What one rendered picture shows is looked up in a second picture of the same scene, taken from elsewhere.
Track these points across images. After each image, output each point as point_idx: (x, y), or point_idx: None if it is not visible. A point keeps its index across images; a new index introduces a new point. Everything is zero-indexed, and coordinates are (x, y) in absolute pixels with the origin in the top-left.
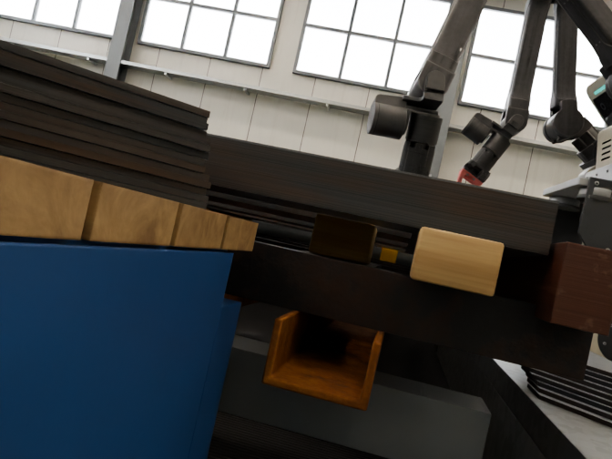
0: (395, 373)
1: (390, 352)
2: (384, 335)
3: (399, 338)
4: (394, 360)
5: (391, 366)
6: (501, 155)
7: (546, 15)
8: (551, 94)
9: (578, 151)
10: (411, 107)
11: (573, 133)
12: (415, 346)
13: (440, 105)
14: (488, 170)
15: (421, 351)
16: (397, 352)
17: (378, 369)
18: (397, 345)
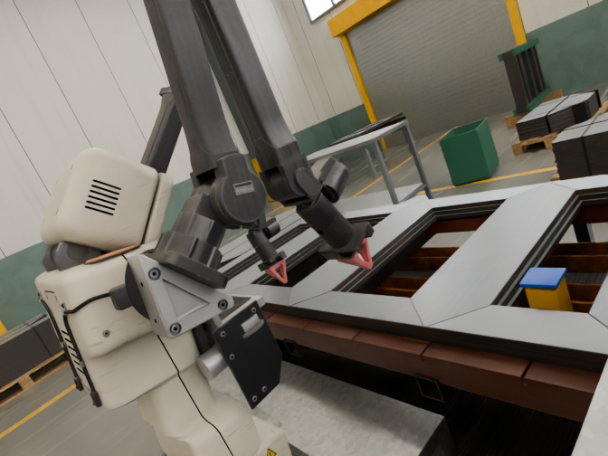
0: (344, 377)
1: (417, 396)
2: (549, 429)
3: (553, 451)
4: (386, 391)
5: (363, 381)
6: (311, 227)
7: (195, 11)
8: (231, 135)
9: (218, 251)
10: None
11: None
12: (494, 451)
13: (245, 228)
14: (328, 244)
15: (454, 441)
16: (422, 404)
17: (352, 370)
18: (472, 421)
